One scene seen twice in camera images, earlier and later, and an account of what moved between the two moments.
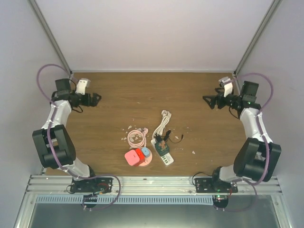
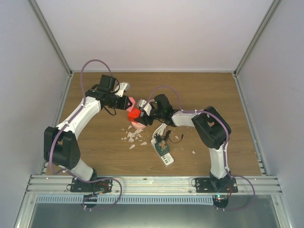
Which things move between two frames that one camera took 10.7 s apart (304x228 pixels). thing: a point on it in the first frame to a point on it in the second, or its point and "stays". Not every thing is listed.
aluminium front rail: [61, 185] stays
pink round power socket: [147, 160] to [137, 125]
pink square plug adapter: [132, 157] to [133, 102]
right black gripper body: [222, 104] to [160, 115]
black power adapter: [158, 137] stays
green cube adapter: [162, 147] stays
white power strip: [167, 159] stays
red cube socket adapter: [140, 154] to [135, 113]
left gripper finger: [96, 96] to [127, 100]
